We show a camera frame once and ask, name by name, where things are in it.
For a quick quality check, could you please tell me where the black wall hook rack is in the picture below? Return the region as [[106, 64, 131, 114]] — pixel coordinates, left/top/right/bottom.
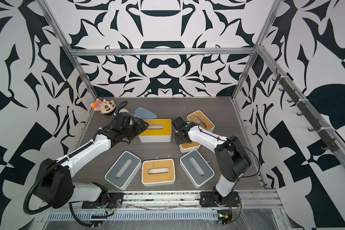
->
[[273, 70, 340, 152]]

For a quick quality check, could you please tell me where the blue glasses case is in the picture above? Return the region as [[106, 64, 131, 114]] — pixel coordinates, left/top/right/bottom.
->
[[134, 107, 157, 119]]

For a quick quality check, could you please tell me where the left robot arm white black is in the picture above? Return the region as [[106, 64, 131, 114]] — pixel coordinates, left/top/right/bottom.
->
[[23, 112, 149, 215]]

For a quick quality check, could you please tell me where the grey top tissue box left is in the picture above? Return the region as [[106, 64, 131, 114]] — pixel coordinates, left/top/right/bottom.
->
[[104, 151, 142, 191]]

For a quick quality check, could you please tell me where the cartoon boy plush toy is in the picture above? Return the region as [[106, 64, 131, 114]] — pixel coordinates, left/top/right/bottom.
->
[[90, 98, 116, 116]]

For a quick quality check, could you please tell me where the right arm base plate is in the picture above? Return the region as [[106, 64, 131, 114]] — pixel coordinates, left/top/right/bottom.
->
[[199, 191, 240, 208]]

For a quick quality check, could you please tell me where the wood tissue box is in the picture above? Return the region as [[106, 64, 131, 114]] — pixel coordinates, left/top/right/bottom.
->
[[179, 142, 201, 153], [141, 159, 176, 187], [186, 110, 215, 132]]

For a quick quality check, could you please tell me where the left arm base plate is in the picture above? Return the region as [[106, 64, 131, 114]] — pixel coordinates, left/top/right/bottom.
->
[[81, 192, 124, 209]]

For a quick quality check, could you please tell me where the grey tissue box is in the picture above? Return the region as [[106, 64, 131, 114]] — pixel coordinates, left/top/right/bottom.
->
[[104, 151, 142, 191], [180, 150, 215, 188]]

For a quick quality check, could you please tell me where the yellow top tissue box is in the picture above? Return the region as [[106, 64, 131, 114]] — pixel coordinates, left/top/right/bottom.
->
[[139, 119, 172, 143]]

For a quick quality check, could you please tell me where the white slotted cable duct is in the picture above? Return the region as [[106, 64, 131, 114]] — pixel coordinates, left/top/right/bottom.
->
[[45, 209, 219, 222]]

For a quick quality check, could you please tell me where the grey top tissue box right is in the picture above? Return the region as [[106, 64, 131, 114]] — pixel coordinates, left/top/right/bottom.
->
[[180, 150, 215, 188]]

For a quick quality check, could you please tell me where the aluminium frame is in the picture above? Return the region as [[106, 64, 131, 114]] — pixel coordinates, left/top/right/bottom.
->
[[37, 1, 345, 168]]

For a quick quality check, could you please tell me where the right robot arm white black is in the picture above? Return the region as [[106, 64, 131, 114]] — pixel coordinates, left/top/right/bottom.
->
[[172, 117, 252, 199]]

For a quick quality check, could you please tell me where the wood top tissue box front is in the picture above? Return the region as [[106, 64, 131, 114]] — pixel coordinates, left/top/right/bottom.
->
[[141, 159, 176, 187]]

